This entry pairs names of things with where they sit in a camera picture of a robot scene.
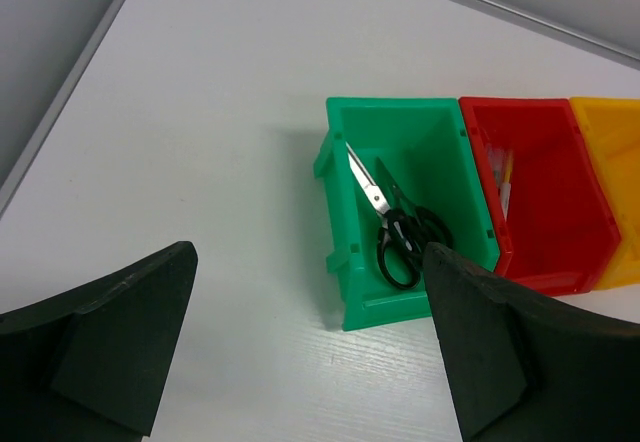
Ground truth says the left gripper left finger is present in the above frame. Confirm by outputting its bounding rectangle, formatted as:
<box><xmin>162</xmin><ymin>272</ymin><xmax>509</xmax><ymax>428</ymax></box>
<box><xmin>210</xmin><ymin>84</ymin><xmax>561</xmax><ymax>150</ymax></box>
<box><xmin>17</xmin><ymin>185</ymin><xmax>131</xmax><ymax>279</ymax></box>
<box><xmin>1</xmin><ymin>241</ymin><xmax>198</xmax><ymax>441</ymax></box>

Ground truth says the red plastic bin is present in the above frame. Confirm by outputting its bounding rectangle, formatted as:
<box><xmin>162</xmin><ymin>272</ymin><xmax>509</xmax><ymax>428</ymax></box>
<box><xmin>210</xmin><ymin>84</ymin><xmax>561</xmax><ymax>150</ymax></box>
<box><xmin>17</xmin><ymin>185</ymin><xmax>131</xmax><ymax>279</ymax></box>
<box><xmin>459</xmin><ymin>96</ymin><xmax>621</xmax><ymax>296</ymax></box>

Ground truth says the yellow highlighter pen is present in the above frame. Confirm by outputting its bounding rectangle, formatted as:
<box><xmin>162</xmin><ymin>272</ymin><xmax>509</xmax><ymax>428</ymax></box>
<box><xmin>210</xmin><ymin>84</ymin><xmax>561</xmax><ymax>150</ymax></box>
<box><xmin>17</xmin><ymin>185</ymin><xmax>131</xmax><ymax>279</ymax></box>
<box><xmin>500</xmin><ymin>151</ymin><xmax>514</xmax><ymax>219</ymax></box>

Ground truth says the yellow plastic bin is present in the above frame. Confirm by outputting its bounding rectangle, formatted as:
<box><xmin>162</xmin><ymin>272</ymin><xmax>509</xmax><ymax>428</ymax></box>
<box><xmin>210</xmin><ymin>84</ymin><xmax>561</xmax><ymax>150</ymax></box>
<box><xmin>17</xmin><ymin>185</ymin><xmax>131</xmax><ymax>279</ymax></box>
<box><xmin>570</xmin><ymin>97</ymin><xmax>639</xmax><ymax>290</ymax></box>

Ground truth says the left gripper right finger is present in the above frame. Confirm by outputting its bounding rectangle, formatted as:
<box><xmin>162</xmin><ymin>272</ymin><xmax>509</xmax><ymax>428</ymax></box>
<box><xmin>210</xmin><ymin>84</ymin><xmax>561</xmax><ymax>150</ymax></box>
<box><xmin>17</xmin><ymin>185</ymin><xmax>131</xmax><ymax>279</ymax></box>
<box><xmin>423</xmin><ymin>243</ymin><xmax>639</xmax><ymax>441</ymax></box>

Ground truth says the green plastic bin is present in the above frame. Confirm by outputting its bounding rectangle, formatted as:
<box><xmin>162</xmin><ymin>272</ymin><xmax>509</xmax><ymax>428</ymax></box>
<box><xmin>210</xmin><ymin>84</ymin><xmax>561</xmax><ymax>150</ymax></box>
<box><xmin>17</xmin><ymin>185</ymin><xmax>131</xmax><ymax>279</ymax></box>
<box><xmin>313</xmin><ymin>97</ymin><xmax>500</xmax><ymax>331</ymax></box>

